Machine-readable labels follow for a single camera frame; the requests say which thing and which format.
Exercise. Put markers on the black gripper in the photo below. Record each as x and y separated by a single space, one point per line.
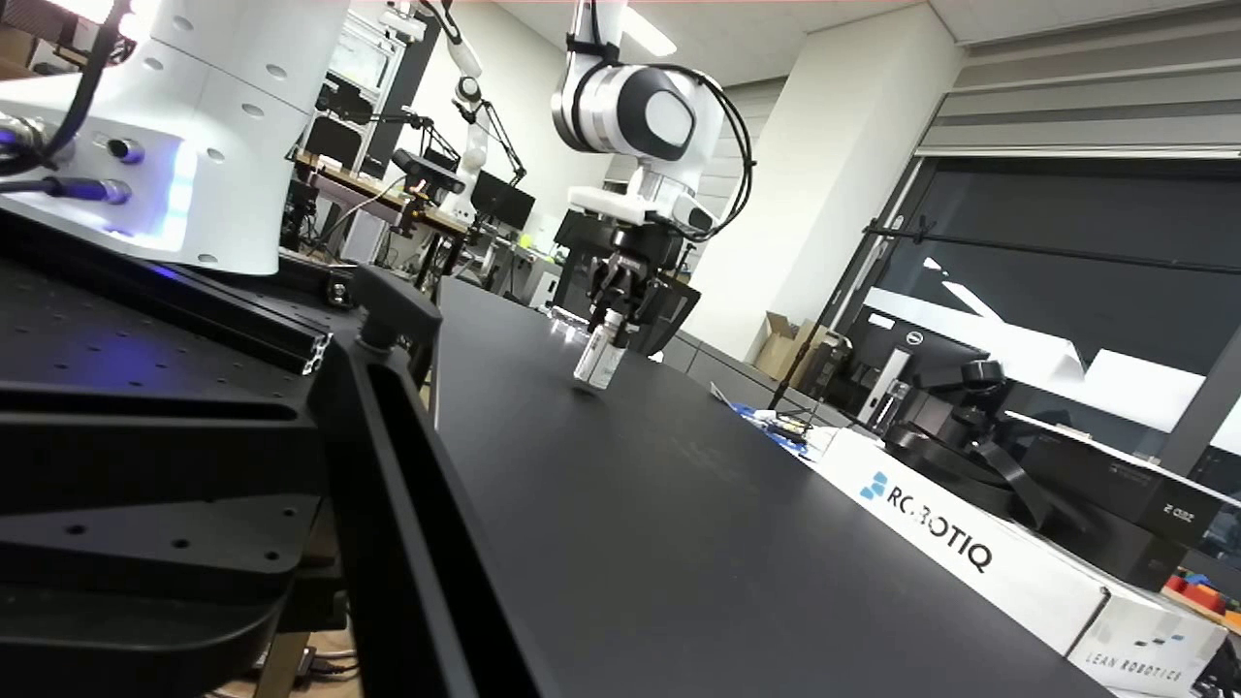
646 253

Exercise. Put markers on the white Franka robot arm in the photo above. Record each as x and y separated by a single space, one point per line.
220 130

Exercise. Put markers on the wide black office chair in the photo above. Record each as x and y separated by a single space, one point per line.
668 335

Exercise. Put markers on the narrow black office chair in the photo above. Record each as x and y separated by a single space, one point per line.
566 289

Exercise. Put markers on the brown cardboard box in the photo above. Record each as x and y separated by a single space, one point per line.
777 347

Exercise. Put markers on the black computer monitor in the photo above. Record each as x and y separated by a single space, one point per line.
502 199

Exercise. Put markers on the blue and white packet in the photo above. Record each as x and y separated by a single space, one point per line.
767 421

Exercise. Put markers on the thin black leaning rod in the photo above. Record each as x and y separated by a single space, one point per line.
798 369

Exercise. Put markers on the wooden desk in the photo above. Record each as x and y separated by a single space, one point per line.
390 195

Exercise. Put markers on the white upright device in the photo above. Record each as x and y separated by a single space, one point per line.
886 386

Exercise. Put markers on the long white Robotiq box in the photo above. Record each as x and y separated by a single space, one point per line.
955 527

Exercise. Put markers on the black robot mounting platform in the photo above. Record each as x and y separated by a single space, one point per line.
158 438

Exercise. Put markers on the small white Lean Robotics box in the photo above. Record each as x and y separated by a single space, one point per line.
1145 645

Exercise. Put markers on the small red object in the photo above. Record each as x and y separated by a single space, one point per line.
1195 589

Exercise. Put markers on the black camera on tripod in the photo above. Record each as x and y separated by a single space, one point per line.
981 438

